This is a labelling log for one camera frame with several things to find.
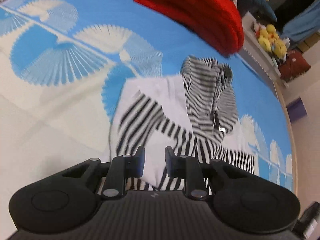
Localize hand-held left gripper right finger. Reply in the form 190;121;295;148
164;146;247;198

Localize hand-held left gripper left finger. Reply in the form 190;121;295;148
62;146;146;198

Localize black white striped garment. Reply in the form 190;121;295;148
109;55;256;195

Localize blue white printed blanket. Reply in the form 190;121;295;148
0;0;293;200

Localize purple box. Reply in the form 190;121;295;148
287;98;307;123

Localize white low shelf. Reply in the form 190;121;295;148
241;12;289;88

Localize red folded blanket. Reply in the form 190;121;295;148
134;0;245;57

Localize dark red bag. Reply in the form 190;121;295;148
278;50;312;82

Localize yellow plush toys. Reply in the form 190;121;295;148
254;23;290;62

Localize light blue cloth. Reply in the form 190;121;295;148
280;4;320;48

